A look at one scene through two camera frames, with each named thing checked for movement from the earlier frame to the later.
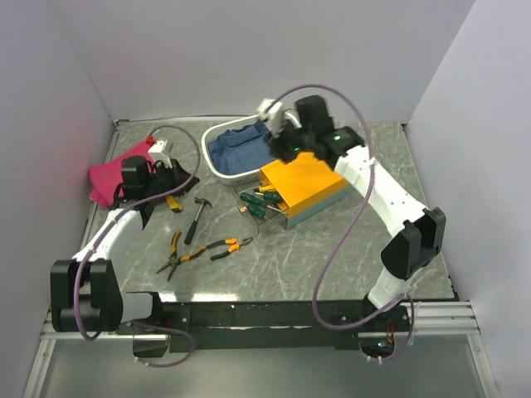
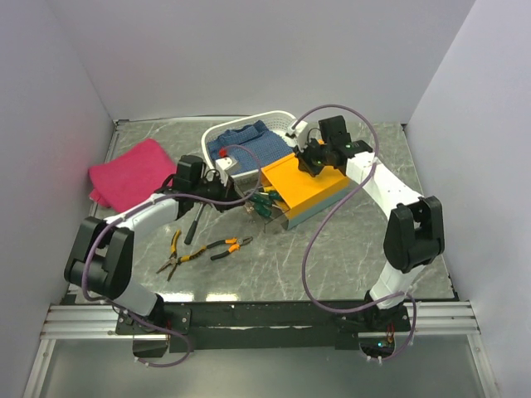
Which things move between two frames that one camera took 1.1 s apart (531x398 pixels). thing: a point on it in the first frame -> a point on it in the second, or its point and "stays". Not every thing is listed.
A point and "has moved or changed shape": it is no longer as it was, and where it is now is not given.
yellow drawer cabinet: [305, 186] stays
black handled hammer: [188, 236] stays
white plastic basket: [236, 179] stays
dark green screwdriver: [256, 210] has moved or changed shape
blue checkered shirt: [242, 149] stays
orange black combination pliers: [235, 247] stays
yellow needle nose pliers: [174, 259] stays
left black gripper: [179, 176] -> [227, 190]
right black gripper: [278, 150] -> [303, 162]
